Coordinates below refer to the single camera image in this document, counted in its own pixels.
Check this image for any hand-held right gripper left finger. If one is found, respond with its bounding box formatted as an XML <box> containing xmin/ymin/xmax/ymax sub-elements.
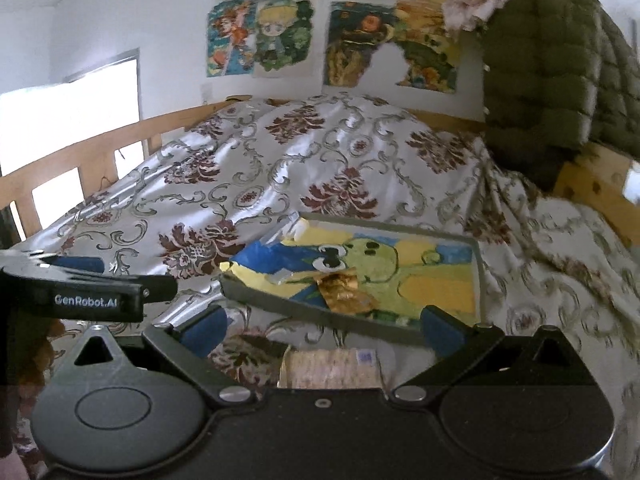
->
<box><xmin>72</xmin><ymin>306</ymin><xmax>257</xmax><ymax>409</ymax></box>

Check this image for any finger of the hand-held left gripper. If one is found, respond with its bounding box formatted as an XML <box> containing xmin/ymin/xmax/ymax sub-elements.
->
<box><xmin>141</xmin><ymin>275</ymin><xmax>179</xmax><ymax>304</ymax></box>
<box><xmin>0</xmin><ymin>252</ymin><xmax>106</xmax><ymax>279</ymax></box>

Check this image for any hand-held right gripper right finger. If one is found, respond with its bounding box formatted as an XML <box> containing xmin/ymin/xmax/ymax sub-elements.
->
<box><xmin>389</xmin><ymin>306</ymin><xmax>577</xmax><ymax>405</ymax></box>

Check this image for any grey tray with cartoon print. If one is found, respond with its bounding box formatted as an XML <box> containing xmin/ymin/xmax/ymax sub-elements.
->
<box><xmin>219</xmin><ymin>212</ymin><xmax>485</xmax><ymax>347</ymax></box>

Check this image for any rice cracker packet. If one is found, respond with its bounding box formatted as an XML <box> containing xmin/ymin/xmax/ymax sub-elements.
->
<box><xmin>277</xmin><ymin>346</ymin><xmax>387</xmax><ymax>391</ymax></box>

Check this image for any brown gold snack wrapper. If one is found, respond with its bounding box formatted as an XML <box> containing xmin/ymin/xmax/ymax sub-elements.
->
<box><xmin>314</xmin><ymin>270</ymin><xmax>382</xmax><ymax>319</ymax></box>

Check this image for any bright window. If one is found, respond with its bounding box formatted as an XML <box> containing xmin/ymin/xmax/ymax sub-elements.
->
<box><xmin>0</xmin><ymin>47</ymin><xmax>142</xmax><ymax>177</ymax></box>

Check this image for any floral bedspread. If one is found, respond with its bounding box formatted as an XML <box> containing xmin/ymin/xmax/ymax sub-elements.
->
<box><xmin>0</xmin><ymin>92</ymin><xmax>640</xmax><ymax>480</ymax></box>

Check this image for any green puffer jacket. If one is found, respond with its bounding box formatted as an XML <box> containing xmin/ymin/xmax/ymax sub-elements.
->
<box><xmin>481</xmin><ymin>0</ymin><xmax>637</xmax><ymax>197</ymax></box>

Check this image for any wooden bed frame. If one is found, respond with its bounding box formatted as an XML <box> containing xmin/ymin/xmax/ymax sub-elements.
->
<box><xmin>0</xmin><ymin>95</ymin><xmax>640</xmax><ymax>251</ymax></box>

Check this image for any cartoon wall poster with child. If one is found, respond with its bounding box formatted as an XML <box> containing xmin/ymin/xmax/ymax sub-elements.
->
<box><xmin>206</xmin><ymin>0</ymin><xmax>317</xmax><ymax>79</ymax></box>

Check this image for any torn cartoon wall poster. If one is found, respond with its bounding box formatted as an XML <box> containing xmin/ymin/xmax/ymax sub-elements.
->
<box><xmin>322</xmin><ymin>0</ymin><xmax>462</xmax><ymax>95</ymax></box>

